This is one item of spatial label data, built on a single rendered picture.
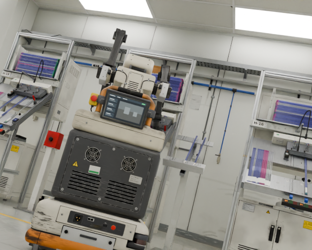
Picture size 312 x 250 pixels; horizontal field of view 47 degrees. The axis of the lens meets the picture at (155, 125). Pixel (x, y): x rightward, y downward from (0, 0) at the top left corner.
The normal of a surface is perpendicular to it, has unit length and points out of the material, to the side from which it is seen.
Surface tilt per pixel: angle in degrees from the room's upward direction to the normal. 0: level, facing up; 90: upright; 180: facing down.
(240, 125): 90
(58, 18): 90
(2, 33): 90
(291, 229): 90
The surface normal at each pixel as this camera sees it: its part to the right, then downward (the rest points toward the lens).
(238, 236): -0.21, -0.24
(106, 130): 0.12, -0.16
